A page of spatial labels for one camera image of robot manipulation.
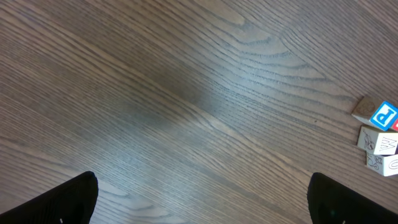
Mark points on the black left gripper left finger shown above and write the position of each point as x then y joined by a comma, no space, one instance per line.
71,202

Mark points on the wooden O block green side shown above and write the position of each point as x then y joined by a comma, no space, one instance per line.
383,165

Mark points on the wooden W block green side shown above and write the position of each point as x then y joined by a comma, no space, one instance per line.
376,141

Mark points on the red I letter block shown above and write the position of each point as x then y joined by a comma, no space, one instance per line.
395,125

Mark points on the blue P letter block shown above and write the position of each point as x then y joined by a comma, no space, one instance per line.
376,113

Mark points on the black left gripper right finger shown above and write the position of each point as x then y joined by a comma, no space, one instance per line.
330,202

